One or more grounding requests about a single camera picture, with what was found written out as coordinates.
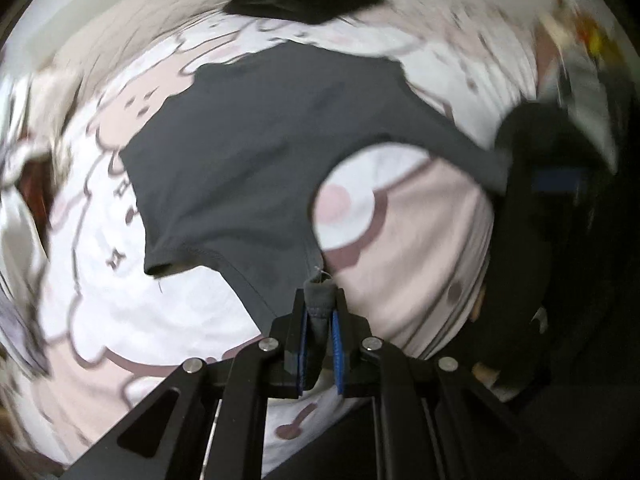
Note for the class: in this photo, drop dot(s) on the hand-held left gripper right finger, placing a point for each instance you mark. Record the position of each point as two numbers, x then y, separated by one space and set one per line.
339 355

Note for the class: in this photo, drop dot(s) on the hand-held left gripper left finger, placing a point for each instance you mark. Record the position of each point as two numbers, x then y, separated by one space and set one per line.
301 350

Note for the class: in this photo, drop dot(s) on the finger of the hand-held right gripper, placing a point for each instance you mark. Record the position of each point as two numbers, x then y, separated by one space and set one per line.
560 182

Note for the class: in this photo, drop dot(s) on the dark grey t-shirt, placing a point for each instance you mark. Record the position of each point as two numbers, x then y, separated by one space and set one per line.
240 160

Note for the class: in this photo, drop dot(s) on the pile of unfolded clothes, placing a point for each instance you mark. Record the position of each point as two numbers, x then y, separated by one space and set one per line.
17 220

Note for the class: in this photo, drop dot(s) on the bear print blanket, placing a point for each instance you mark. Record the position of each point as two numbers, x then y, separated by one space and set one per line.
410 220

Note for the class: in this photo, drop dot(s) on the red plaid cloth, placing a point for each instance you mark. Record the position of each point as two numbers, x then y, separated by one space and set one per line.
35 195

